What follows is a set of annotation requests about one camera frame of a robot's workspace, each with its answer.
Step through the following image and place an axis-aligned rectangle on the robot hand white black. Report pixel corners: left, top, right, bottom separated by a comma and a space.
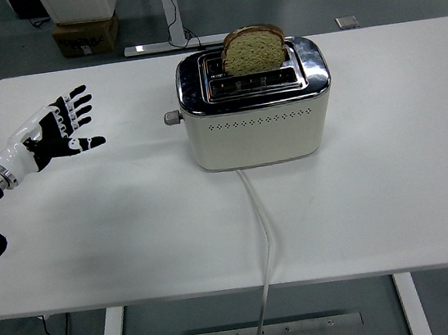
0, 83, 111, 183

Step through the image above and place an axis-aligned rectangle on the grey toaster lever knob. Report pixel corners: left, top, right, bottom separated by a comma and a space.
162, 110, 184, 127

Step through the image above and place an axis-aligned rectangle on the cream and chrome toaster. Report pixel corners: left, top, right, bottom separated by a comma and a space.
171, 32, 342, 176

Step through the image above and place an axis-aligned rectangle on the brown cardboard box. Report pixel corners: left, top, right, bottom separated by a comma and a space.
49, 11, 124, 61

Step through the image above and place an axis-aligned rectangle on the black box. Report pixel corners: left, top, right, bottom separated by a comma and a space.
7, 0, 50, 22

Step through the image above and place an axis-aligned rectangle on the white box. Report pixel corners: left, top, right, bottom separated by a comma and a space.
36, 0, 121, 29

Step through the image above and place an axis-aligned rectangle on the white desk leg with foot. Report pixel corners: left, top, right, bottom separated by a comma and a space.
116, 0, 233, 59

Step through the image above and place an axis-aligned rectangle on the brown bread slice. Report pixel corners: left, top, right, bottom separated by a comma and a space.
217, 21, 291, 79

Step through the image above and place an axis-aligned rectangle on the small grey floor plate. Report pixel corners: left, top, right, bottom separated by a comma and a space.
334, 14, 360, 30

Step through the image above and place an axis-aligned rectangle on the thin black cable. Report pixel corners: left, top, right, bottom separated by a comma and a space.
162, 0, 203, 54

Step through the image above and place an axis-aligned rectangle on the white power cable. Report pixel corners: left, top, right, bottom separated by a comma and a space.
220, 165, 289, 335

